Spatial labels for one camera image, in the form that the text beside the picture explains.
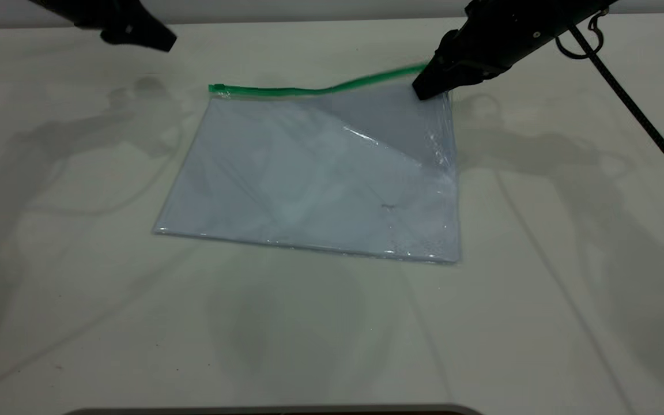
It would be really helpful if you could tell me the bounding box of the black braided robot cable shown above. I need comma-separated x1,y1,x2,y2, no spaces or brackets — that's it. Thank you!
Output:
556,10,664,200

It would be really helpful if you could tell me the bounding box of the clear zip bag green zipper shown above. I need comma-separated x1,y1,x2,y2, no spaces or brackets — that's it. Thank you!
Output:
152,62,463,265

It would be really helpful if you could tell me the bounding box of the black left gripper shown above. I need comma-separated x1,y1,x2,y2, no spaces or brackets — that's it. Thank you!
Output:
28,0,178,53

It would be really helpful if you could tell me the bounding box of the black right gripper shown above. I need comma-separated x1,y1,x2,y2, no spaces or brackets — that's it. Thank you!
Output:
412,0,618,102

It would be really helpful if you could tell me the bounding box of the white paper stack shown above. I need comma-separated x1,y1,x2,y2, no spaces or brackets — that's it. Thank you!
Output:
156,95,461,261

